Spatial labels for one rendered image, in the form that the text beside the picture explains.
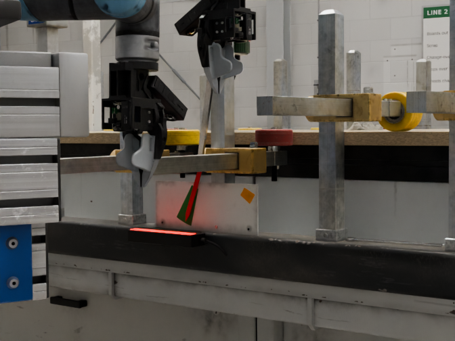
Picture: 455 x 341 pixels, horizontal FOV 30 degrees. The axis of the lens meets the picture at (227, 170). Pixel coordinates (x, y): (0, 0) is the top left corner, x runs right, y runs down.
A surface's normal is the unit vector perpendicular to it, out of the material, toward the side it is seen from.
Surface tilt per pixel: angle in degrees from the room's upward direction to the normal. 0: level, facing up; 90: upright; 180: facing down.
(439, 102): 90
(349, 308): 90
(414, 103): 90
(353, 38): 90
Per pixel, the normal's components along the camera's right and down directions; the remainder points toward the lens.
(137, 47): 0.13, 0.04
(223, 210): -0.58, 0.05
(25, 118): 0.51, 0.04
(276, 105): 0.81, 0.03
